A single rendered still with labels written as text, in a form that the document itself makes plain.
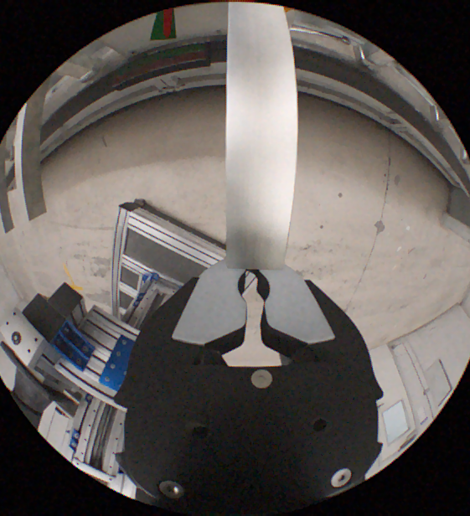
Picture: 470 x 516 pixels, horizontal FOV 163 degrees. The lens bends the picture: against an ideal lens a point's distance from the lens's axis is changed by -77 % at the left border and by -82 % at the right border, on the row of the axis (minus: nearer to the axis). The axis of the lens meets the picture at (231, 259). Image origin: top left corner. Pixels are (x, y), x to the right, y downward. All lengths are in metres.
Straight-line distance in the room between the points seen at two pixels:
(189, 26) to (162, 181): 0.88
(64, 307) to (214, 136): 0.96
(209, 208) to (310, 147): 0.69
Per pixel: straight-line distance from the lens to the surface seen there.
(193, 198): 0.98
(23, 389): 0.63
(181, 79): 0.96
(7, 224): 0.49
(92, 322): 0.61
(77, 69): 0.42
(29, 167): 0.25
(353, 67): 0.38
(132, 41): 0.35
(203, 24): 0.32
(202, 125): 0.99
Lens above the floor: 0.93
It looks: 59 degrees down
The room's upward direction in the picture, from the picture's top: 174 degrees counter-clockwise
